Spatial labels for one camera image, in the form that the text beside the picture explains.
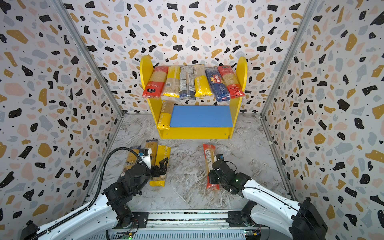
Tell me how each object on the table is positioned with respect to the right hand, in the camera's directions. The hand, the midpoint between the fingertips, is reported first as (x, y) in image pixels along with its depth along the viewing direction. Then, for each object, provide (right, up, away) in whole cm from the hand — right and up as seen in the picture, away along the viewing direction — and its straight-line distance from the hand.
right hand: (207, 172), depth 81 cm
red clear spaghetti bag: (+2, +8, +5) cm, 10 cm away
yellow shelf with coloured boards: (-8, +28, +14) cm, 32 cm away
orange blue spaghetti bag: (-36, +13, +20) cm, 43 cm away
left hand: (-23, +10, -6) cm, 26 cm away
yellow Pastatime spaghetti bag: (-28, +8, +15) cm, 33 cm away
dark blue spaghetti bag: (-47, +5, +11) cm, 48 cm away
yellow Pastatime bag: (-27, +29, +16) cm, 43 cm away
